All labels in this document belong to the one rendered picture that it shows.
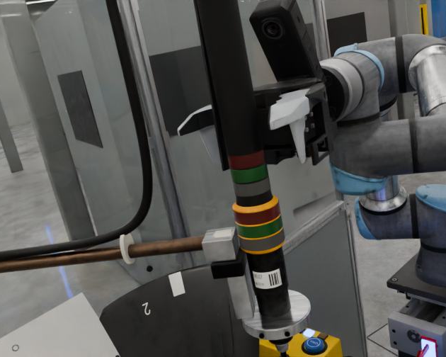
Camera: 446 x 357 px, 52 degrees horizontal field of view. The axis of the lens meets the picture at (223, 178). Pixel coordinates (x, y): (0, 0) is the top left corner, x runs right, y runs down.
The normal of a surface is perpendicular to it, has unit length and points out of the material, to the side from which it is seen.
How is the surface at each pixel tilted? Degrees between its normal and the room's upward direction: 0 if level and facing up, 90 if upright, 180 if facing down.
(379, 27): 90
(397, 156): 94
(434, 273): 72
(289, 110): 42
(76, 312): 50
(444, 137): 67
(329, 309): 90
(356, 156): 90
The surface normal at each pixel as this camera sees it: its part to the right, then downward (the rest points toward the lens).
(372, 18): 0.51, 0.15
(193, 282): -0.11, -0.56
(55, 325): 0.42, -0.55
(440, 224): -0.34, 0.33
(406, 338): -0.72, 0.33
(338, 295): 0.71, 0.06
